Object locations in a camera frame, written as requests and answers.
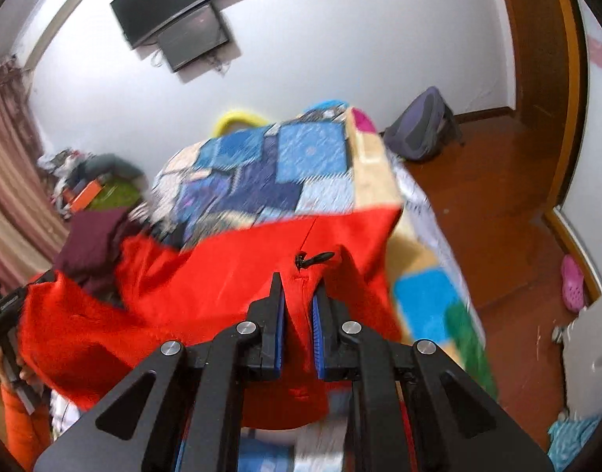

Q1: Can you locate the black wall television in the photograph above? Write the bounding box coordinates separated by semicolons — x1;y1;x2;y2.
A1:
110;0;237;50

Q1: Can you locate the grey purple backpack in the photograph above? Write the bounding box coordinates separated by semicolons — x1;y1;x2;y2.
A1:
382;86;464;162

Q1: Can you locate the person's left forearm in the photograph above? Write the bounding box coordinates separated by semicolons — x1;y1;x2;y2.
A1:
0;383;53;458

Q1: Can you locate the person's left hand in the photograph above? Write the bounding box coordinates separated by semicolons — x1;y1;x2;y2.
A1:
0;347;36;389

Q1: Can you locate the white cabinet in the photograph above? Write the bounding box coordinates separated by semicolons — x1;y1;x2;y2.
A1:
561;300;602;419

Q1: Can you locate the striped brown curtain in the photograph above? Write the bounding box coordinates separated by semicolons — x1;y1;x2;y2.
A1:
0;56;70;296

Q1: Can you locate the teal cloth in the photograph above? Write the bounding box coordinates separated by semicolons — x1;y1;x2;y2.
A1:
548;415;602;472

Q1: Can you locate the red jacket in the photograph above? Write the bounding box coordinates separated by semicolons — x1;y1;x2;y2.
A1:
18;206;405;431

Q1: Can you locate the wooden door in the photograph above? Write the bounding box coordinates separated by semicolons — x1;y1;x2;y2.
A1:
493;0;589;207

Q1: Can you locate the dark wall-mounted monitor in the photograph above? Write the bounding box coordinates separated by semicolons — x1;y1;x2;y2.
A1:
156;2;231;74

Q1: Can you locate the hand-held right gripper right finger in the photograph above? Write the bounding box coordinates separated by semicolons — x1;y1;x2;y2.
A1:
311;284;555;472

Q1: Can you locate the pile of assorted clutter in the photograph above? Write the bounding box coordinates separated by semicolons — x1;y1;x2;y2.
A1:
38;147;147;219

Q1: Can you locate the white wall conduit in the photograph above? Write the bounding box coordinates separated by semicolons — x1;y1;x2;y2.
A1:
28;0;83;72

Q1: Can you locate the yellow plastic item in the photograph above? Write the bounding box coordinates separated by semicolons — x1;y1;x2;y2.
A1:
215;108;270;136

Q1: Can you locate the dark maroon cloth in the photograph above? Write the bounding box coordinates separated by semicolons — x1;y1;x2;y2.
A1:
55;208;144;306

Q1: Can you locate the pink slipper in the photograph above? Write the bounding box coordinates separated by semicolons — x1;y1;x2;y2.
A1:
561;254;585;313

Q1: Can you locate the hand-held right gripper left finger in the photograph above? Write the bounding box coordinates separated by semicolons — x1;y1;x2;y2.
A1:
33;273;286;472

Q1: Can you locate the patchwork printed blanket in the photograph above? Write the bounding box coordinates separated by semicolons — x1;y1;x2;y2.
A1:
151;100;499;472

